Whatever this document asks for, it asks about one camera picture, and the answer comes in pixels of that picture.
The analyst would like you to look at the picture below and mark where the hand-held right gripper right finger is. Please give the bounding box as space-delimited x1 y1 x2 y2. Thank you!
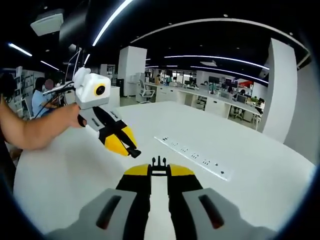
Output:
166 163 276 240

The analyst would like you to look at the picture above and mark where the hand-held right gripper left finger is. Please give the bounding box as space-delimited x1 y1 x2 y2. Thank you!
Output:
46 163 153 240

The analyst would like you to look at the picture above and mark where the black plastic buckle pronged part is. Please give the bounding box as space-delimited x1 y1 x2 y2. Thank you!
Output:
150 155 168 177

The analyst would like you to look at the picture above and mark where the person's left hand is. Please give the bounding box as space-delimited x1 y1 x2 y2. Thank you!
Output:
63 103 88 129

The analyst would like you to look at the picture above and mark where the white counter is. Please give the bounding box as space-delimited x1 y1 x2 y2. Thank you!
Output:
107 85 121 109

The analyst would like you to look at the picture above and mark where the silver laptop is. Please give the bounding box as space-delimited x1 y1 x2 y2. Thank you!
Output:
41 83 76 97

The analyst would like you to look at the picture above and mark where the monitor on stand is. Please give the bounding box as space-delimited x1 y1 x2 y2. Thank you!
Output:
66 48 84 84

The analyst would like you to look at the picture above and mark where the white office chair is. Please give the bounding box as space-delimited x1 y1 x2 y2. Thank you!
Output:
135 79 156 104

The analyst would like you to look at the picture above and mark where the white square pillar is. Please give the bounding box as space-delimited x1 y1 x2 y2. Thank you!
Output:
117 45 148 98
262 37 299 145

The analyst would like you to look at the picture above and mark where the recessed white power strip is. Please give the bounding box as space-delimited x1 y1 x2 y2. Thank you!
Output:
153 134 233 182

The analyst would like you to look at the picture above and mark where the long ceiling light strip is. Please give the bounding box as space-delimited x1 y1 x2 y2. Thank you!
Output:
91 0 135 48

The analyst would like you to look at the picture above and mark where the ceiling air conditioner unit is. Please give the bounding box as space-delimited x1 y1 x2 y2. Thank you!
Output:
29 11 65 38

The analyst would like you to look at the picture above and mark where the row of white office desks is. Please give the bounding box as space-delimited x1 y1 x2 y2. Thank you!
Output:
154 83 264 126

